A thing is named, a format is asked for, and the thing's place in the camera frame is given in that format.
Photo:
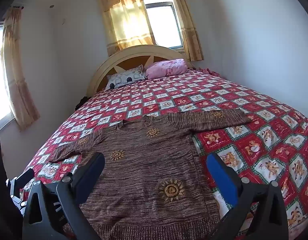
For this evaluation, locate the brown knit sweater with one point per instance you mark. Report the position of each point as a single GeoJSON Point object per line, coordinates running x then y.
{"type": "Point", "coordinates": [144, 165]}

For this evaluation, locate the yellow window curtain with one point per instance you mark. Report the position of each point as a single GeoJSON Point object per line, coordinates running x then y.
{"type": "Point", "coordinates": [189, 30]}
{"type": "Point", "coordinates": [124, 20]}
{"type": "Point", "coordinates": [16, 75]}

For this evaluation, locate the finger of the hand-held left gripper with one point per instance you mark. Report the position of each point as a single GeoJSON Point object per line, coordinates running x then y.
{"type": "Point", "coordinates": [21, 178]}

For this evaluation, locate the dark object beside bed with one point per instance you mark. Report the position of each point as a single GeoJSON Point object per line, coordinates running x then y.
{"type": "Point", "coordinates": [82, 103]}

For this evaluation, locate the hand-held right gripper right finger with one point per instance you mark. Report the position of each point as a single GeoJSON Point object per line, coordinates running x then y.
{"type": "Point", "coordinates": [220, 177]}

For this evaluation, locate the red crumpled cloth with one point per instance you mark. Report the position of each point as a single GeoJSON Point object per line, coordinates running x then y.
{"type": "Point", "coordinates": [206, 70]}

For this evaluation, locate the grey patterned pillow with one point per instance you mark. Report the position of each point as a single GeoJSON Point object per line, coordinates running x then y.
{"type": "Point", "coordinates": [124, 78]}

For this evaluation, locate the dark curtain rod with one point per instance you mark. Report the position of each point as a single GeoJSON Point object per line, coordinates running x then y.
{"type": "Point", "coordinates": [17, 6]}

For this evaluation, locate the red patchwork bedspread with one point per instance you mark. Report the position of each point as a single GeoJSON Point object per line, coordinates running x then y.
{"type": "Point", "coordinates": [219, 100]}

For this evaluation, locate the cream wooden headboard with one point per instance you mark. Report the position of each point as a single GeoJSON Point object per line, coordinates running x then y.
{"type": "Point", "coordinates": [104, 67]}

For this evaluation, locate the glass window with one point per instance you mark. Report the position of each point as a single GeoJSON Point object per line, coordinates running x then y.
{"type": "Point", "coordinates": [0, 85]}
{"type": "Point", "coordinates": [165, 25]}

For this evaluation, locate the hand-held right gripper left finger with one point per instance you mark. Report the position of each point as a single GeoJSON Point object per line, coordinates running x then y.
{"type": "Point", "coordinates": [95, 163]}

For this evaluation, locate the dark cloth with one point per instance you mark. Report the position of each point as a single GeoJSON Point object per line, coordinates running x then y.
{"type": "Point", "coordinates": [1, 192]}

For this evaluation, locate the pink pillow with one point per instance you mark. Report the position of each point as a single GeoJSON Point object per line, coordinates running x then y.
{"type": "Point", "coordinates": [166, 68]}

